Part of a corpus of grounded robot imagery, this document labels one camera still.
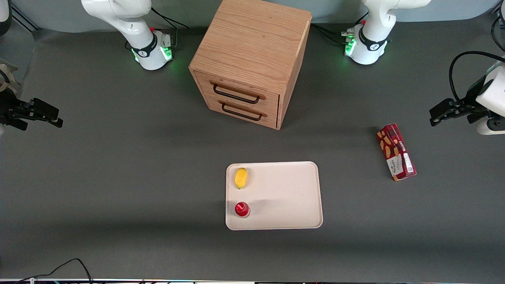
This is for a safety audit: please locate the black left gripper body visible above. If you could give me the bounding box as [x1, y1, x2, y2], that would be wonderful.
[454, 75, 492, 123]

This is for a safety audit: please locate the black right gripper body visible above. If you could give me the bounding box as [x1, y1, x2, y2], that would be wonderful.
[0, 92, 34, 131]

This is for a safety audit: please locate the red tartan cookie box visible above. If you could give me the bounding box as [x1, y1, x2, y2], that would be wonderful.
[376, 123, 417, 181]

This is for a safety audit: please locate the cream plastic tray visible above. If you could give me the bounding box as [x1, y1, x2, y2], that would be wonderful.
[225, 161, 324, 231]

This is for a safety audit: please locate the yellow toy lemon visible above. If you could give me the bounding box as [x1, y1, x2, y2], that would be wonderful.
[234, 167, 248, 189]

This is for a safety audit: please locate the wooden two-drawer cabinet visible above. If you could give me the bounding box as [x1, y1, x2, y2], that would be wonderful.
[189, 0, 313, 131]

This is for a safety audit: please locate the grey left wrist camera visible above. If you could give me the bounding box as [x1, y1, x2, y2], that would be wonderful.
[476, 117, 505, 136]

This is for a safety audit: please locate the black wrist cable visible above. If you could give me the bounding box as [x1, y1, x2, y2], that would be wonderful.
[449, 51, 505, 101]

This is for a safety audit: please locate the black base cable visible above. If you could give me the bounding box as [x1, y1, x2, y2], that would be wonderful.
[151, 7, 190, 50]
[311, 14, 369, 45]

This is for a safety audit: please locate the black drawer handle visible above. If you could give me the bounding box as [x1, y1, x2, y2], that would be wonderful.
[213, 82, 261, 105]
[221, 101, 263, 121]

